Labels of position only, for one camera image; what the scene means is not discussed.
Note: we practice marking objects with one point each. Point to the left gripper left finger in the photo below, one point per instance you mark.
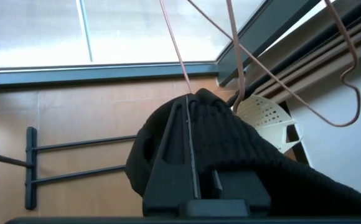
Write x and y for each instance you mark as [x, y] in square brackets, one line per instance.
[168, 183]

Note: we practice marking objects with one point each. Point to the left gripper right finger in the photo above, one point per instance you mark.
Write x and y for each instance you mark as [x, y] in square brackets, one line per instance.
[242, 186]

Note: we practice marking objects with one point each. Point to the black garment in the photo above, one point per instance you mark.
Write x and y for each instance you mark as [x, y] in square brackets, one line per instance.
[230, 140]

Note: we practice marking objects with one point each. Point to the white laundry basket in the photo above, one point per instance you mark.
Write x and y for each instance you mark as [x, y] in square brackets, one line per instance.
[267, 121]

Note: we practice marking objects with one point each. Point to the black clothes rack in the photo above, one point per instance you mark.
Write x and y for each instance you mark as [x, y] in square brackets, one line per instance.
[31, 174]

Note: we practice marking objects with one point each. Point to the brown curtain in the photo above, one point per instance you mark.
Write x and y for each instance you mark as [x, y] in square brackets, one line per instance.
[323, 59]

